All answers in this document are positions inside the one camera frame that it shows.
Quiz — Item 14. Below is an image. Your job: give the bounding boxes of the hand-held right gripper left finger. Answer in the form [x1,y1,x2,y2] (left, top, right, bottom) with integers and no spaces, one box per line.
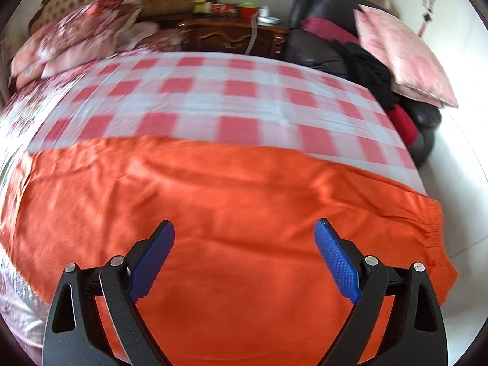
[42,219,176,366]

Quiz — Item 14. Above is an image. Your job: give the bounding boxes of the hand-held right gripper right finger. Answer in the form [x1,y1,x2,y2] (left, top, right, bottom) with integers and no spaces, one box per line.
[313,218,448,366]

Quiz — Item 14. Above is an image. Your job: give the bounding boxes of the orange pants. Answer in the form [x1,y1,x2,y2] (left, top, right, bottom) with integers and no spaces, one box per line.
[0,135,459,366]

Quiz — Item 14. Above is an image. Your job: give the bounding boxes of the pink white checked tablecloth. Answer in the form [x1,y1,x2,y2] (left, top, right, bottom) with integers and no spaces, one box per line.
[28,51,428,196]

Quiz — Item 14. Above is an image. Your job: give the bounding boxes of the flat pink pillow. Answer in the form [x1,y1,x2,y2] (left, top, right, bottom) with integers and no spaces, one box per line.
[396,81,445,108]

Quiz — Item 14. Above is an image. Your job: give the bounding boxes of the black clothing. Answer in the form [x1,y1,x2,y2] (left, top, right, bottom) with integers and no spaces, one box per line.
[331,41,400,110]

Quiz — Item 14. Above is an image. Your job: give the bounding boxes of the floral bed sheet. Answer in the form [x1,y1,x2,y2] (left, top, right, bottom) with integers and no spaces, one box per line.
[0,78,62,363]

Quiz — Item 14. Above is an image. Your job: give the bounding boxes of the black leather armchair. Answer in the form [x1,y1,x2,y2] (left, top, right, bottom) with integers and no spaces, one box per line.
[284,0,442,169]

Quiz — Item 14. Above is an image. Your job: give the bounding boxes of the large pink floral pillow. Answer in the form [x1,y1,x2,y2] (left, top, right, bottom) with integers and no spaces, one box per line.
[353,4,460,108]

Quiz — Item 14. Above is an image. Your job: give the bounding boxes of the dark floral pillow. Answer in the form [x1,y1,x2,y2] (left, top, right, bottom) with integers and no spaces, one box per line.
[135,28,188,53]

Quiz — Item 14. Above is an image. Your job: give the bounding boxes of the pink checked pillow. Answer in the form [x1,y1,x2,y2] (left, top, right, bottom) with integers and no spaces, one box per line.
[114,21,161,51]

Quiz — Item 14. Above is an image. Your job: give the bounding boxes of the maroon cushion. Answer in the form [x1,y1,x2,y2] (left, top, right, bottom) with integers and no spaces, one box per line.
[299,17,360,45]

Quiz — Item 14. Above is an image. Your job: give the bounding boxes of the folded pink quilt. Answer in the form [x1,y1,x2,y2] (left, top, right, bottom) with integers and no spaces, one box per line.
[9,27,127,89]

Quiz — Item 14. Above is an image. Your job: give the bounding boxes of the carved wooden nightstand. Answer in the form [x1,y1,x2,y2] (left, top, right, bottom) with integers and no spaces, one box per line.
[178,16,289,60]

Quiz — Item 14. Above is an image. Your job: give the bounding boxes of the white wardrobe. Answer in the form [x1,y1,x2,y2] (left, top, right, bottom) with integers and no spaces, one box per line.
[393,0,488,260]

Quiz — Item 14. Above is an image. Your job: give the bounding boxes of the folded dark floral quilt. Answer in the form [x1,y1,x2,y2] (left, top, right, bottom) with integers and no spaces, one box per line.
[28,0,144,53]

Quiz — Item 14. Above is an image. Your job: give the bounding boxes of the red hanging knot ornament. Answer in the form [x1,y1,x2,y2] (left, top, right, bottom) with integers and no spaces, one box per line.
[418,5,436,38]

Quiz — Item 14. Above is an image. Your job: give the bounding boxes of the red container with green top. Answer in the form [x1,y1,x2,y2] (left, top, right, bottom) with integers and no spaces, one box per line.
[235,2,260,19]

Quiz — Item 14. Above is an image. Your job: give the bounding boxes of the red box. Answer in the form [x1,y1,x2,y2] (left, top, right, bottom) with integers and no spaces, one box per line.
[211,2,239,16]

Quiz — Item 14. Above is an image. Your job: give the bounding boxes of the white charging cable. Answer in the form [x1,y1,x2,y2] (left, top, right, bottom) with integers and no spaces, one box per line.
[245,18,260,56]

